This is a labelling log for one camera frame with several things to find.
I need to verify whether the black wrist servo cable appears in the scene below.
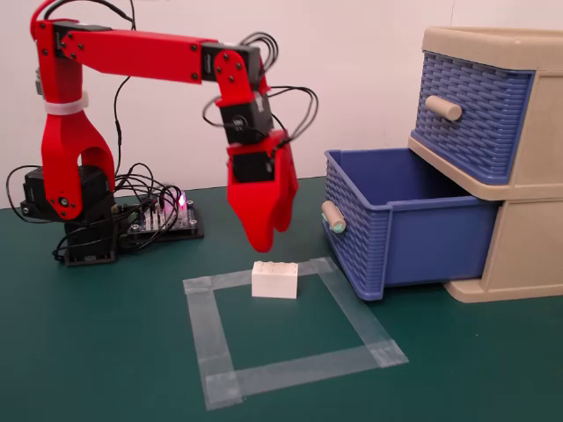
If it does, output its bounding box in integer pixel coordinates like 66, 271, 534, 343
201, 32, 320, 144

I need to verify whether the white cable tie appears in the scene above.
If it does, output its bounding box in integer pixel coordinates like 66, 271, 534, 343
43, 92, 90, 117

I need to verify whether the servo controller circuit board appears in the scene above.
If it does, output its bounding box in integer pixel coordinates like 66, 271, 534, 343
127, 192, 206, 244

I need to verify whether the white toy brick cube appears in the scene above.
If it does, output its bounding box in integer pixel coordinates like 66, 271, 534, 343
251, 259, 300, 301

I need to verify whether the blue woven drawer plain handle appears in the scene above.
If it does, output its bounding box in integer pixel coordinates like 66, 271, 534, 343
409, 49, 537, 186

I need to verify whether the beige plastic drawer cabinet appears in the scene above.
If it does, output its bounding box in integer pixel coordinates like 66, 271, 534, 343
407, 25, 563, 305

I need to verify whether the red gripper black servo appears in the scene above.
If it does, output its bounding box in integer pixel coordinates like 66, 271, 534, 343
225, 128, 300, 255

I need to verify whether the beige plain drawer handle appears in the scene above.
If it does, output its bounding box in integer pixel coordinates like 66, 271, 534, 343
423, 93, 464, 123

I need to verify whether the blue woven drawer taped handle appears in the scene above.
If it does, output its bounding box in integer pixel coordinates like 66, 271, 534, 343
324, 148, 503, 302

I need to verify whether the black base cable bundle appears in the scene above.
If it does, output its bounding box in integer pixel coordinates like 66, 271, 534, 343
5, 161, 186, 261

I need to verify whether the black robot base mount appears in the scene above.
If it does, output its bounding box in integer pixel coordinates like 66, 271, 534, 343
62, 216, 120, 269

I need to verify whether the beige drawer handle green tape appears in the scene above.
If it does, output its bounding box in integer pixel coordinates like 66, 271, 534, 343
320, 199, 347, 236

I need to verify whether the red arm wire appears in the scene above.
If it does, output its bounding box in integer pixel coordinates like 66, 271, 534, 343
29, 0, 62, 41

